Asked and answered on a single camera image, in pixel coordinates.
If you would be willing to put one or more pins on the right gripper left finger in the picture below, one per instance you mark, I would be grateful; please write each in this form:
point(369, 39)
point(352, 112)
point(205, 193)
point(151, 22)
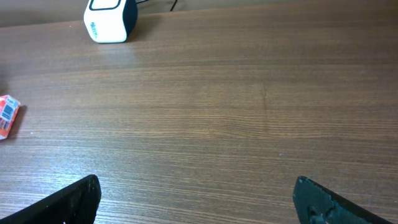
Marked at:
point(77, 203)

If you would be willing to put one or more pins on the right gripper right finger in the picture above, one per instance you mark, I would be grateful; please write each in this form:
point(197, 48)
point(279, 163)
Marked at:
point(315, 203)

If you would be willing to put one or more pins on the red juice carton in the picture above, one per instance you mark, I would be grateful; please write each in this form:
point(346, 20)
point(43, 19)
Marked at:
point(9, 109)

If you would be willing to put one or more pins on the white barcode scanner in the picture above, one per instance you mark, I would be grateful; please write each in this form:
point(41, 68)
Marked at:
point(110, 21)

